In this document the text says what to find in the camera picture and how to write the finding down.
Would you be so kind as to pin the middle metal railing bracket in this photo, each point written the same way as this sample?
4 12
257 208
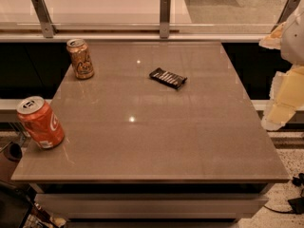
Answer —
165 11

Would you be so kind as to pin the right metal railing bracket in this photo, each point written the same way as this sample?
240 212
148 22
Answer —
288 9

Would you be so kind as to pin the black rxbar chocolate bar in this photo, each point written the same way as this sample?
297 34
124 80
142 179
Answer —
167 78

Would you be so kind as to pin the left metal railing bracket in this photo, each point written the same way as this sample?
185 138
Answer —
43 16

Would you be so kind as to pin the white table drawer base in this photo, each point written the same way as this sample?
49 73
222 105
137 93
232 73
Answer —
152 206

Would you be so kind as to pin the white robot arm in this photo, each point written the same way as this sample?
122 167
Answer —
292 40

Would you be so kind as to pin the red cola can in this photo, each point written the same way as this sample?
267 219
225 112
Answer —
38 118

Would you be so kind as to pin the dark brown bin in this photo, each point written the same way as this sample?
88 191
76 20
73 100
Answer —
10 155

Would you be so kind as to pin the orange soda can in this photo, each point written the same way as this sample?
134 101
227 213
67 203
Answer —
80 58

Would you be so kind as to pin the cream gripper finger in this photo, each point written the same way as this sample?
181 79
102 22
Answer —
273 40
286 97

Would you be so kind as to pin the metal railing bracket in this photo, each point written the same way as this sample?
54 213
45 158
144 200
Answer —
43 16
165 11
288 9

